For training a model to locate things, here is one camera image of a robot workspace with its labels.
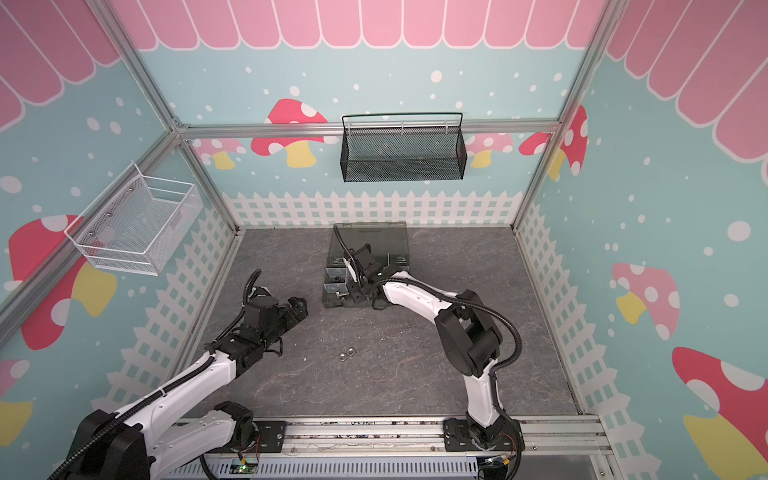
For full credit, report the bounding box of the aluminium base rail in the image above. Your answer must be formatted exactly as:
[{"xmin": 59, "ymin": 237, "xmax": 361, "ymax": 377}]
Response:
[{"xmin": 113, "ymin": 413, "xmax": 613, "ymax": 480}]

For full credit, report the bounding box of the black wire mesh basket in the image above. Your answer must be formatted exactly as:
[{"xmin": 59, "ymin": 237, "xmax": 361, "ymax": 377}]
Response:
[{"xmin": 340, "ymin": 112, "xmax": 468, "ymax": 183}]

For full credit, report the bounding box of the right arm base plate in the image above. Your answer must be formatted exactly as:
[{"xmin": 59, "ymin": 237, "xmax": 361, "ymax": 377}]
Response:
[{"xmin": 442, "ymin": 417, "xmax": 526, "ymax": 453}]

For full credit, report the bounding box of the white wire mesh basket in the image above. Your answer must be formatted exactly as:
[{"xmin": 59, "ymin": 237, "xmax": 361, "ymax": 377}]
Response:
[{"xmin": 64, "ymin": 164, "xmax": 203, "ymax": 276}]

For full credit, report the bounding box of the green plastic organizer box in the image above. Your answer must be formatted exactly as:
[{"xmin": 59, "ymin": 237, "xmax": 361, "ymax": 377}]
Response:
[{"xmin": 321, "ymin": 222, "xmax": 410, "ymax": 310}]

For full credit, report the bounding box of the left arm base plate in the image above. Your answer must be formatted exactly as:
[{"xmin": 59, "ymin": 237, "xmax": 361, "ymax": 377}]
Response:
[{"xmin": 237, "ymin": 420, "xmax": 288, "ymax": 454}]

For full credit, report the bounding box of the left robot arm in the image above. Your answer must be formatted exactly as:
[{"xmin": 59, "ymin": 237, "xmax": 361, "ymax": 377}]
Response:
[{"xmin": 51, "ymin": 270, "xmax": 308, "ymax": 479}]

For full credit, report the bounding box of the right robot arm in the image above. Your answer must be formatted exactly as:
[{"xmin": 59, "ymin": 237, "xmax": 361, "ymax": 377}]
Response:
[{"xmin": 333, "ymin": 224, "xmax": 524, "ymax": 457}]

